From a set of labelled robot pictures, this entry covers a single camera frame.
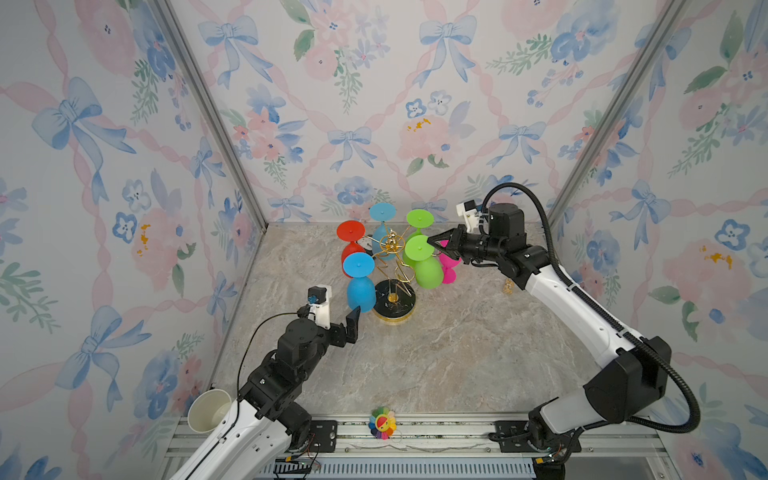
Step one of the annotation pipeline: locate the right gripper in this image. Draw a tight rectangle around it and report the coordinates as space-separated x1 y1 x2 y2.
426 228 504 267

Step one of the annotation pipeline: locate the magenta wine glass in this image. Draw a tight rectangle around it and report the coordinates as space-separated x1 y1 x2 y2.
438 251 461 284

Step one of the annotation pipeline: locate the green wine glass front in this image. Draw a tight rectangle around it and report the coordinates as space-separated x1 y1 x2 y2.
405 234 444 289

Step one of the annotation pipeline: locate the green wine glass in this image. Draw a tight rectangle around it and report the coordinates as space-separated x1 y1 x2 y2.
405 234 444 289
406 209 434 242

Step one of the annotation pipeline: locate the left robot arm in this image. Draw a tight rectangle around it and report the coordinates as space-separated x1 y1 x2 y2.
173 305 361 479

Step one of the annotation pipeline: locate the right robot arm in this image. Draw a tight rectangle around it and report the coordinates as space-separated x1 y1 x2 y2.
427 225 679 463

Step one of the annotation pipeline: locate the blue wine glass front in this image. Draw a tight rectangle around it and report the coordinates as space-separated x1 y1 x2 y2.
342 252 376 313

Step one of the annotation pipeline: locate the green wine glass back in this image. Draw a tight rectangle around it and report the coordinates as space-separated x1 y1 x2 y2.
406 209 434 242

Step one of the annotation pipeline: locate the gold wine glass rack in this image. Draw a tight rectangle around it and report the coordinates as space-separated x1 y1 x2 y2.
363 224 423 324

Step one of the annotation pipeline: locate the light blue wine glass back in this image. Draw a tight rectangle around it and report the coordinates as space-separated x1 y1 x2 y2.
370 202 396 262

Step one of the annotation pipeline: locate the red wine glass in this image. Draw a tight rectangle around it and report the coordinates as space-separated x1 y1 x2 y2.
336 220 367 266

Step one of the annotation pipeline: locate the small brown cookie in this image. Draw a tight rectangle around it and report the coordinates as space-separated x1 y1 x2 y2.
503 280 517 295

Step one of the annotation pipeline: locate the rainbow flower toy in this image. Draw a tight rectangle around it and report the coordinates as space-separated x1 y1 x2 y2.
368 407 397 440

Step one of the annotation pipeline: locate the white paper cup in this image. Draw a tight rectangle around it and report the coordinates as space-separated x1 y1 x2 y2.
187 389 232 434

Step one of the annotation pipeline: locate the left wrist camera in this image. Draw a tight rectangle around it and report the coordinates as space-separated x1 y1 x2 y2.
297 285 332 330

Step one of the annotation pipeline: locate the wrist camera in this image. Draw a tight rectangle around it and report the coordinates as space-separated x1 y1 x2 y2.
456 200 486 234
297 285 332 330

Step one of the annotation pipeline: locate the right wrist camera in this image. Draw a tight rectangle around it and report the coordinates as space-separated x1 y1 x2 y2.
456 200 486 234

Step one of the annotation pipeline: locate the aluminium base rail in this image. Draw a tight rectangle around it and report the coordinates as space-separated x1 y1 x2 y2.
156 413 682 479

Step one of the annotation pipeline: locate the black corrugated cable hose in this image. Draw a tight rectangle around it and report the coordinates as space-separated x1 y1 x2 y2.
479 181 702 434

